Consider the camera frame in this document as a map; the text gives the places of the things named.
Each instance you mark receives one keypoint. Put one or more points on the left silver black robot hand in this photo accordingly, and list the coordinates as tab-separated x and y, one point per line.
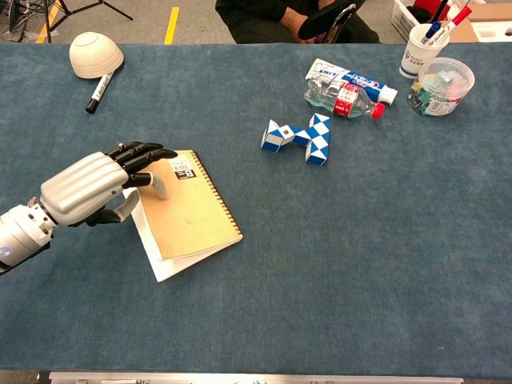
88	186

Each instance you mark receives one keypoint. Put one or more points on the yellow spiral notebook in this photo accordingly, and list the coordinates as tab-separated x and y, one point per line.
188	216

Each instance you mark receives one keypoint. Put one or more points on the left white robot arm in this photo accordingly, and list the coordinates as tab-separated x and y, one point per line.
20	236

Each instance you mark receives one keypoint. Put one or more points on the black white marker pen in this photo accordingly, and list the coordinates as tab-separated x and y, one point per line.
98	93

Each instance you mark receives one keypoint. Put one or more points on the white upturned bowl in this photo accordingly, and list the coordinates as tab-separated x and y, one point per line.
95	54

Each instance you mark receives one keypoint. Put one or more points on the black tripod stand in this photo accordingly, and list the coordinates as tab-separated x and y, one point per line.
60	12

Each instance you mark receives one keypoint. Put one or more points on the blue table cloth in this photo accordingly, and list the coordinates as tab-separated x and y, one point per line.
280	280

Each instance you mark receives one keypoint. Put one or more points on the blue white snake puzzle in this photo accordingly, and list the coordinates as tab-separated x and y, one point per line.
304	138

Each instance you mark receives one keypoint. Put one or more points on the person in black clothes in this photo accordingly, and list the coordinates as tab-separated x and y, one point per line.
260	20

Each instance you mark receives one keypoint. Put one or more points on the clear red-capped water bottle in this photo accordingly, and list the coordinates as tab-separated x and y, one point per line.
340	100

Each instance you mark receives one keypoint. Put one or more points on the white blue toothpaste tube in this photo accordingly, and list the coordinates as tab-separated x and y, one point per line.
352	80

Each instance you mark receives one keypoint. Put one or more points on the black chair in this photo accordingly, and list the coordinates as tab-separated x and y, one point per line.
326	18

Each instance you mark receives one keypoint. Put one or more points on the white paper cup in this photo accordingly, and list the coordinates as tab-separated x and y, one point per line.
416	58

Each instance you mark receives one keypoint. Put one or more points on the white plastic basket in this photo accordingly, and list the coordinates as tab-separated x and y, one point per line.
406	18

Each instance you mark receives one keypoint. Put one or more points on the clear tub of clips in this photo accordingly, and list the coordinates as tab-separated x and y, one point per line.
440	88

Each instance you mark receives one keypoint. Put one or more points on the blue-capped marker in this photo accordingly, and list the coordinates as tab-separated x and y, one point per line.
432	30

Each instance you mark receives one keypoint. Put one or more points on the red-capped marker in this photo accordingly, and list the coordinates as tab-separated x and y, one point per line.
454	22

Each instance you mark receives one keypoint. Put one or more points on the cardboard box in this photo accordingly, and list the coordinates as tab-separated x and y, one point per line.
486	24

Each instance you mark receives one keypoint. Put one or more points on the silver metal rail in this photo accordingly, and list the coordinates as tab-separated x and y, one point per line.
256	378

